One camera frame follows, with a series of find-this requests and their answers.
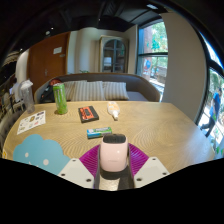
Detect clear bottle with orange contents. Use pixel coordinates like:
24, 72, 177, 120
106, 100, 121, 122

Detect arched glass-door cabinet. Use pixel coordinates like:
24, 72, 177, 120
98, 35, 130, 75

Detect clear plastic water bottle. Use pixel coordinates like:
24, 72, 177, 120
19, 79, 37, 115

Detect light blue cloud-shaped mouse pad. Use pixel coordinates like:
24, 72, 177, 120
12, 133, 72, 176

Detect green and blue small pack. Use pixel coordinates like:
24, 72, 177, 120
86, 126, 114, 140

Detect striped cushion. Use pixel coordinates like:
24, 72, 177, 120
62, 79, 88, 102
102, 81, 130, 102
71, 80, 108, 103

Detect green drink can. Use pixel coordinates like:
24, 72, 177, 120
52, 82, 69, 116

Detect person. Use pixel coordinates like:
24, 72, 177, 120
199, 86, 223, 139

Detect pink and black computer mouse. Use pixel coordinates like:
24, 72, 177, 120
98, 133, 131, 174

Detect white sticker sheet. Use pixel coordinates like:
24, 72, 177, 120
16, 110, 47, 136

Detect black box with orange print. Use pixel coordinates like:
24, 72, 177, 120
77, 105, 101, 124

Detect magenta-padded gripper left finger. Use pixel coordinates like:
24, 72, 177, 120
56, 144, 101, 190

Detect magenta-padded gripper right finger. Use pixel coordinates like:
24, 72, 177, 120
127, 143, 171, 190

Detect black and red backpack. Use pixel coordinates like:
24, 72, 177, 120
40, 78, 65, 104

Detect brown wooden door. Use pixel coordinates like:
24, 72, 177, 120
27, 31, 71, 102

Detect grey curved sofa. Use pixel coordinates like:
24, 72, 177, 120
33, 72, 162, 105

